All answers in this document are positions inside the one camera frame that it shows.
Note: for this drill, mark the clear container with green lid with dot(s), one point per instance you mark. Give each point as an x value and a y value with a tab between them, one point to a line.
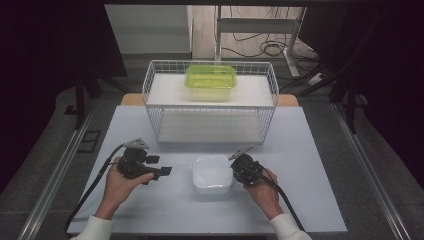
210	78

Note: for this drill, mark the person's left hand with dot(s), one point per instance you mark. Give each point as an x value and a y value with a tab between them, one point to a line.
118	186

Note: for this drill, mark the black metal stand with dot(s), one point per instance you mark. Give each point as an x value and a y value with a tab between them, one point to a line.
80	100
350	100

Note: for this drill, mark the aluminium floor rail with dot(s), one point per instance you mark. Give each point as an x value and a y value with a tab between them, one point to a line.
370	173
50	186

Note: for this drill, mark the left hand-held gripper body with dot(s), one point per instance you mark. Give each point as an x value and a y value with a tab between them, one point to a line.
133	163

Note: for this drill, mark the black floor frame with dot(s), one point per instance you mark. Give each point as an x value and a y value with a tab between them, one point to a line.
89	141

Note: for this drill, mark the grey-white panel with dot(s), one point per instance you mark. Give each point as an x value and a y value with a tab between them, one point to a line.
150	30

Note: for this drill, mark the white square bowl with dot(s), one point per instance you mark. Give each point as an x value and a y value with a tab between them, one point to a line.
211	175

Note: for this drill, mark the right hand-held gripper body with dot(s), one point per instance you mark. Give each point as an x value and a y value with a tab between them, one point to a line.
246	170

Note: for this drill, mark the white power strip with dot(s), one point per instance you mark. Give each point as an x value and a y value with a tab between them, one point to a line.
316	78

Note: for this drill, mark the white metal desk frame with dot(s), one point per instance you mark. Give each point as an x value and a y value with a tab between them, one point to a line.
256	25

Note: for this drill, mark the person's right hand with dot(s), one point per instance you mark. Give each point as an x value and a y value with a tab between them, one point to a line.
263	193

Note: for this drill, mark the dark curtain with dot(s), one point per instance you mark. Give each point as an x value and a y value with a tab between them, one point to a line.
393	66

